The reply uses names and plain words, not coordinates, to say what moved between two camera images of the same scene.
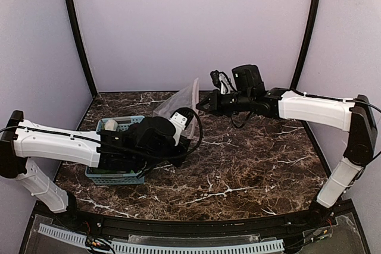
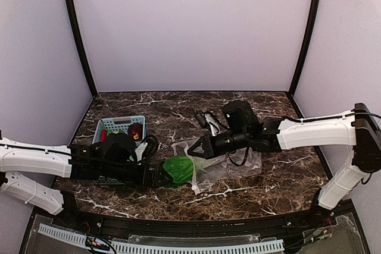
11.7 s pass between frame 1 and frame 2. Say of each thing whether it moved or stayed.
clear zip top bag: moved
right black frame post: stayed
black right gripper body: moved
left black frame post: stayed
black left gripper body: moved
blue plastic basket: stayed
